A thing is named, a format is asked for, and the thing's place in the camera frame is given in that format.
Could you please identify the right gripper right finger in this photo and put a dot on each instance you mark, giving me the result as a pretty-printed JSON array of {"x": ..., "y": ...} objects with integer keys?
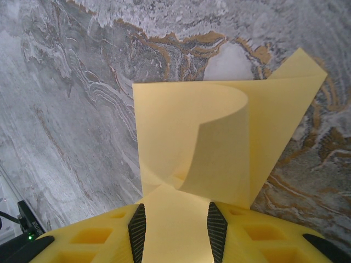
[{"x": 260, "y": 241}]

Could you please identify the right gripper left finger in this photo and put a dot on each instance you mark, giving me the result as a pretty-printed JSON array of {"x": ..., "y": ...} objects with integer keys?
[{"x": 109, "y": 246}]

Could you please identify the yellow cloth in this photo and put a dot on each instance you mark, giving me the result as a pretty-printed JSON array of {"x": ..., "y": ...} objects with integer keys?
[{"x": 219, "y": 137}]

